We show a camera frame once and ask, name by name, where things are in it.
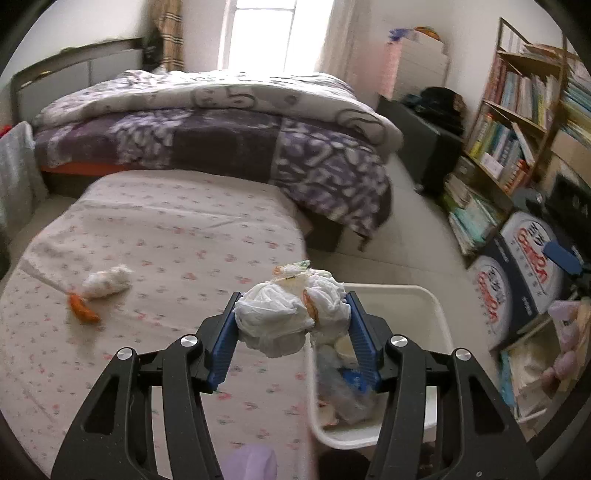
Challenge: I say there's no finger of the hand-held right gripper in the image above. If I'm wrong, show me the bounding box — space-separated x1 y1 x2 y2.
542 242 585 277

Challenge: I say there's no stack of papers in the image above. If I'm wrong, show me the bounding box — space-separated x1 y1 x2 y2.
499 318 573 421

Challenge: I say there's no orange peel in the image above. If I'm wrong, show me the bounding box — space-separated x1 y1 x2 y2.
68 293 101 324

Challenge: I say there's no small black hanging bag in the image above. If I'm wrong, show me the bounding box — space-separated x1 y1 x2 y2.
141 34 164 70

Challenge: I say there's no bright window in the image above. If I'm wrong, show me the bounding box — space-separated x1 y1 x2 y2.
219 0 335 75

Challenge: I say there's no person's left hand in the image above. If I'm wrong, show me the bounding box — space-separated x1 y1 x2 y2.
226 444 278 480

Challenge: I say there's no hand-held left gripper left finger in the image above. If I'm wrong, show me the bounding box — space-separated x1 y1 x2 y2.
51 291 243 480

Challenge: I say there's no blue packet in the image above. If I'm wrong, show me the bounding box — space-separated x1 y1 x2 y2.
344 367 375 393

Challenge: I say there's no white and pink drawer cabinet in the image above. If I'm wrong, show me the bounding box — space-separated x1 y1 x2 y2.
385 34 451 100

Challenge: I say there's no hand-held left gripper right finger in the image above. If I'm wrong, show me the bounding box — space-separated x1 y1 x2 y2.
345 291 541 480

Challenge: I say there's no black cabinet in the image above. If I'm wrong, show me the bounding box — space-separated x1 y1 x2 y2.
376 95 465 195

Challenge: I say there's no white plastic bin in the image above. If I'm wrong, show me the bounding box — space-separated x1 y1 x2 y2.
305 284 453 450

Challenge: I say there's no floral tablecloth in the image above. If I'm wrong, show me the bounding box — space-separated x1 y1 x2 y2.
0 173 324 480

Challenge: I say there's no grey cloth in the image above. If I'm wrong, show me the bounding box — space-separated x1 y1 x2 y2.
0 122 49 241

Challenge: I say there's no grey cartoon print quilt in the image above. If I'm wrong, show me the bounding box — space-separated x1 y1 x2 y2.
30 69 404 153

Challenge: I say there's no plaid coat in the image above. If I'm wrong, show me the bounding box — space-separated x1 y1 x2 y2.
154 0 184 72

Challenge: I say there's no brown cardboard box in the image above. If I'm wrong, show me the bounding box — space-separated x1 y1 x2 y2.
547 129 591 185

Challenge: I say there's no crumpled white tissue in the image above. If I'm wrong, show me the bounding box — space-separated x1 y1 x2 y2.
83 264 134 300

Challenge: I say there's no person's right hand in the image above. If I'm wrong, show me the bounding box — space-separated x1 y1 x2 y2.
540 300 587 393

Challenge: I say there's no wooden bookshelf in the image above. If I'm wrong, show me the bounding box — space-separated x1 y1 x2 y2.
443 17 591 259

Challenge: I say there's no bed with purple quilt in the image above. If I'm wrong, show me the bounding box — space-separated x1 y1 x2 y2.
9 38 370 252

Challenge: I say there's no pile of books on floor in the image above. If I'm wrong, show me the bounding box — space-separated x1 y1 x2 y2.
441 171 506 257

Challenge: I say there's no row of leaning books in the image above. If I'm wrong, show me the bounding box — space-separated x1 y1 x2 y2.
466 113 536 192

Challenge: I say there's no row of upright books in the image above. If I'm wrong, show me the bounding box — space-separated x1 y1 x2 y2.
487 58 559 127

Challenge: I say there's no white plastic bag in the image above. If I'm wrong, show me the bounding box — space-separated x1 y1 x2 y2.
233 261 352 358

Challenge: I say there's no stack of pale books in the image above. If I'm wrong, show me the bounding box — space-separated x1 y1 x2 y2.
558 60 591 148

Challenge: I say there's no clear plastic bottle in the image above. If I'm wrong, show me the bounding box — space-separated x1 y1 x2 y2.
318 346 377 423

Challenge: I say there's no purple patterned blanket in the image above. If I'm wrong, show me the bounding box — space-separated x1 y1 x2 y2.
33 113 393 238

